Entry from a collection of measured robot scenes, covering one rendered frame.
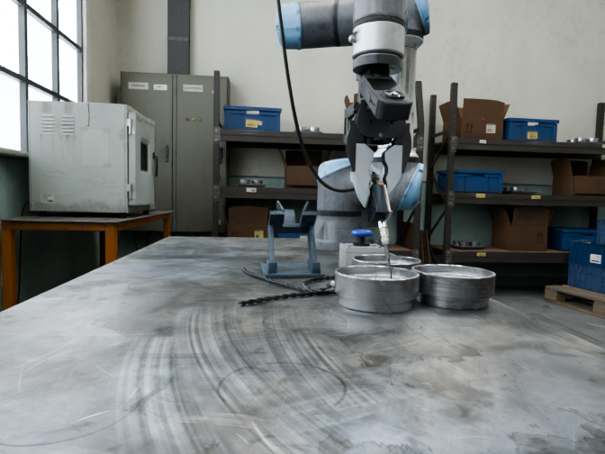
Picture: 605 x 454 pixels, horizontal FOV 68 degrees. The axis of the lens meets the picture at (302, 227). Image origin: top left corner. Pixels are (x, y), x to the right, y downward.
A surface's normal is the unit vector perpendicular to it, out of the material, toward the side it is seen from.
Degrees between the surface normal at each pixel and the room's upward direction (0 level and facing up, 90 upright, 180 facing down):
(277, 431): 0
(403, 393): 0
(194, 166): 90
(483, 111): 94
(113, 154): 90
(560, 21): 90
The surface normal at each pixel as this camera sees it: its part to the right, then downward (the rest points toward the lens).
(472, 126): 0.16, 0.11
